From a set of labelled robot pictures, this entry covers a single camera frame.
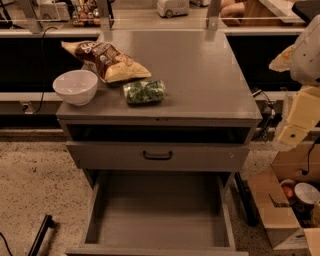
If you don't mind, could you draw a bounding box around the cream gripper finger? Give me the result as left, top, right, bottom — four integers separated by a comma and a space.
269, 45, 294, 72

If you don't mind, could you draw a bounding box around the brown chip bag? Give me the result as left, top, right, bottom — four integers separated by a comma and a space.
61, 40, 151, 83

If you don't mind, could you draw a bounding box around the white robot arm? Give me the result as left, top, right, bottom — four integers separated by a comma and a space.
269, 15, 320, 151

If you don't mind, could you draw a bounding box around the grey drawer cabinet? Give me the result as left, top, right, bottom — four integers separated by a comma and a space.
57, 30, 261, 256

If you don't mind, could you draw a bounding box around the open lower drawer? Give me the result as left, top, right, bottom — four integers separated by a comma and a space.
66, 171, 249, 256

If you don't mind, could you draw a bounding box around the closed upper drawer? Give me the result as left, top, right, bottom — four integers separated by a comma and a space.
67, 141, 249, 172

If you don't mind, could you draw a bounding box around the person in background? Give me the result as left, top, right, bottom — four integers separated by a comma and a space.
220, 0, 247, 26

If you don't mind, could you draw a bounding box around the white can in box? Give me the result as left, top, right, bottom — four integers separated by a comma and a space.
294, 182, 320, 205

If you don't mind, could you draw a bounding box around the cardboard box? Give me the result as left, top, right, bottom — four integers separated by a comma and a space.
248, 144, 320, 256

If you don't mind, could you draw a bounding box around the white device on shelf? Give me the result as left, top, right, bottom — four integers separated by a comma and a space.
157, 0, 189, 18

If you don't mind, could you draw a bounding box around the green snack packet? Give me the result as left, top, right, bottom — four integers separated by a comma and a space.
123, 80, 165, 105

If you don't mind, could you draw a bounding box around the tray of small bottles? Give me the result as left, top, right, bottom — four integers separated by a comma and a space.
72, 0, 100, 27

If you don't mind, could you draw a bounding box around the white bowl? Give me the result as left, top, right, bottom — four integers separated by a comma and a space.
52, 70, 98, 106

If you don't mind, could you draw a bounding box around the black floor stand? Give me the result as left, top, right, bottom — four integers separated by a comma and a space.
28, 215, 55, 256

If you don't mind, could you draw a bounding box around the black cable right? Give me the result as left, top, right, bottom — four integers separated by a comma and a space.
251, 87, 278, 141

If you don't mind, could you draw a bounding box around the black cable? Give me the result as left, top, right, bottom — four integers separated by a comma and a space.
33, 25, 58, 114
251, 87, 278, 141

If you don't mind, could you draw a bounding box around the black drawer handle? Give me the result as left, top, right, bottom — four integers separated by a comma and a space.
142, 151, 173, 161

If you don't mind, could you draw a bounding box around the black cable left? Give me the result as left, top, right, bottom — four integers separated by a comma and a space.
33, 25, 58, 114

